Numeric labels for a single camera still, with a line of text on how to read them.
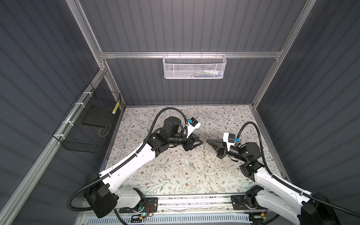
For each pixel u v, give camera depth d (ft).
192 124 1.98
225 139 1.88
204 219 2.53
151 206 2.37
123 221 2.28
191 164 2.91
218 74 2.95
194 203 2.47
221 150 2.08
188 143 2.00
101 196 1.23
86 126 2.37
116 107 2.66
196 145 2.15
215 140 2.13
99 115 2.47
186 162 2.92
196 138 2.28
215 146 2.15
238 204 2.40
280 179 1.65
